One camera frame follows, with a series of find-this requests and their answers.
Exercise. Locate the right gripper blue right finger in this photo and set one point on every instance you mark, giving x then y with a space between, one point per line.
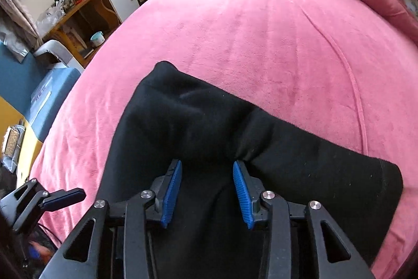
289 240

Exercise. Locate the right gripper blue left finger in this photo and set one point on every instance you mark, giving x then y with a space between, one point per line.
115 240

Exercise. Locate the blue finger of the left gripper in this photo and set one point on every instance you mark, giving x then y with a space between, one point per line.
61 199

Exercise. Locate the black embroidered pants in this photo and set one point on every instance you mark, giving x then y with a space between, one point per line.
173 115

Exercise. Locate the left hand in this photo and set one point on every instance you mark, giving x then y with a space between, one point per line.
44 253

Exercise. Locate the clear plastic document sleeve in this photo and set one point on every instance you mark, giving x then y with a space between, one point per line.
40 96

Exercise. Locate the blue cushioned armchair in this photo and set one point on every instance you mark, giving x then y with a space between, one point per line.
32 92

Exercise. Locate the small teal white pot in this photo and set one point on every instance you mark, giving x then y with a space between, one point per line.
97 39

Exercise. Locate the white plastic bag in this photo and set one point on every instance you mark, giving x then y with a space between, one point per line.
49 18

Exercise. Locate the left floral curtain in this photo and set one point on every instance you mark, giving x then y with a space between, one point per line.
23 23

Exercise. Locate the pink bed sheet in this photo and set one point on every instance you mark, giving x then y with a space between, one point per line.
332 67

